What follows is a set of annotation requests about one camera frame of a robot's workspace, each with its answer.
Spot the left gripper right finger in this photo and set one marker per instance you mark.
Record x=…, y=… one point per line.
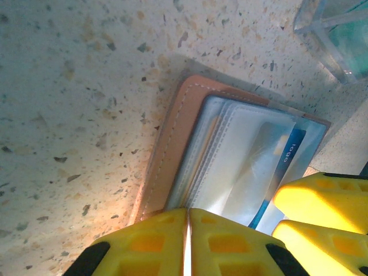
x=230, y=250

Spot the clear plastic tray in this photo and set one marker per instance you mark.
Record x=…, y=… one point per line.
x=330, y=57

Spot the teal credit card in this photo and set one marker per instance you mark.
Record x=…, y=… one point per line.
x=356, y=49

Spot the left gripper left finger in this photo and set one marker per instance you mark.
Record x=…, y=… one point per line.
x=143, y=250

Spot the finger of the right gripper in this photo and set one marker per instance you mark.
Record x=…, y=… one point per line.
x=325, y=201
x=330, y=253

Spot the tan leather card holder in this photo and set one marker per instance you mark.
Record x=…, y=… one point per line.
x=172, y=143

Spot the blue credit card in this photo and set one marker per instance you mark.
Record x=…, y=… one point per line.
x=290, y=164

